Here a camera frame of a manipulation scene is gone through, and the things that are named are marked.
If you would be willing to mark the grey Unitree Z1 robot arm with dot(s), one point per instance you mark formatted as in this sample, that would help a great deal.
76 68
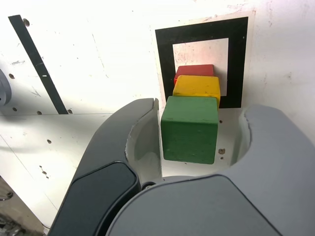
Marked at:
4 91

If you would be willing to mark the red cube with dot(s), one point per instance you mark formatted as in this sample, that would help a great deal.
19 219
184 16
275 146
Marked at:
194 70

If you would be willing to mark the green cube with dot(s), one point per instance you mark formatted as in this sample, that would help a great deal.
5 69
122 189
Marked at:
189 132

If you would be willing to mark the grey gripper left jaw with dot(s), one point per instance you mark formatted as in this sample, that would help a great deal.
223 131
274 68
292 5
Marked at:
103 152

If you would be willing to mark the black tape strip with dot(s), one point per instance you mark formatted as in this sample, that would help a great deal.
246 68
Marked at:
37 61

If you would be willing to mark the yellow cube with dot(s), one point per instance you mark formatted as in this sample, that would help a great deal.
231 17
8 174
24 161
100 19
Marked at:
197 86

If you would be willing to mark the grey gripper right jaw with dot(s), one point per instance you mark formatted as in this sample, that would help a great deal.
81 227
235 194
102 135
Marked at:
270 172

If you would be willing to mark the black tape square outline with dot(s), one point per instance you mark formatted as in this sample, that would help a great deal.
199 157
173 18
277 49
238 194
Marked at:
165 61

